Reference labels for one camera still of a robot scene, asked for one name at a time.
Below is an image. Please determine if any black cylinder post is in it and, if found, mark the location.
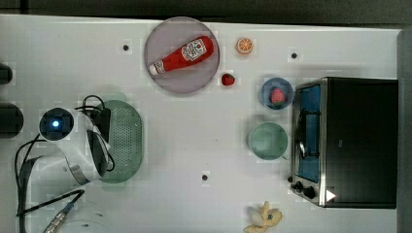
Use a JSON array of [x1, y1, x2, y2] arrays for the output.
[[0, 64, 13, 84], [0, 103, 24, 139]]

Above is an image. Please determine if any orange slice toy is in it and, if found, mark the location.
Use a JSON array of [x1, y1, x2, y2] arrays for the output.
[[235, 38, 254, 54]]

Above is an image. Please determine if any small red strawberry toy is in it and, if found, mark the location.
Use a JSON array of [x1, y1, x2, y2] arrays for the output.
[[222, 73, 235, 86]]

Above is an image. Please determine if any red strawberry in bowl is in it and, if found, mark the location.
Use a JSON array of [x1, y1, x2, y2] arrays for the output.
[[270, 88, 286, 105]]

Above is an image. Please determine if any green bowl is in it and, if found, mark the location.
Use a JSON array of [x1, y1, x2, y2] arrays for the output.
[[248, 121, 289, 160]]

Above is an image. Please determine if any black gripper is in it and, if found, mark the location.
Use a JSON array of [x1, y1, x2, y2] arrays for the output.
[[86, 109, 111, 142]]

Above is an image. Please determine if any red ketchup bottle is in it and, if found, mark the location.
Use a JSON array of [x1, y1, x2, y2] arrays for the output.
[[149, 36, 215, 76]]

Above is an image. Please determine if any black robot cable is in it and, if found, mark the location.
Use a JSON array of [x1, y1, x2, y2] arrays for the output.
[[14, 94, 117, 233]]

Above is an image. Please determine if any grey round plate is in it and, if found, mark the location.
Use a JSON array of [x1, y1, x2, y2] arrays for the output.
[[144, 17, 220, 95]]

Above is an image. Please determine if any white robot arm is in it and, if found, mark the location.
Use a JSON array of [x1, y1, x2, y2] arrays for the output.
[[15, 108, 110, 233]]

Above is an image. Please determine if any blue bowl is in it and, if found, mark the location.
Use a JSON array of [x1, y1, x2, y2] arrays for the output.
[[258, 78, 293, 110]]

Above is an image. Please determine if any peeled banana toy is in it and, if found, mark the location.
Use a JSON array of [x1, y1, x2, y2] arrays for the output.
[[243, 201, 283, 233]]

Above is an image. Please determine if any black toaster oven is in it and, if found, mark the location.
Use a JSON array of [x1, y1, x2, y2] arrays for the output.
[[288, 77, 398, 209]]

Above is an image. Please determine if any green oval strainer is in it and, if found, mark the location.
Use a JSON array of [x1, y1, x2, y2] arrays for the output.
[[101, 93, 144, 183]]

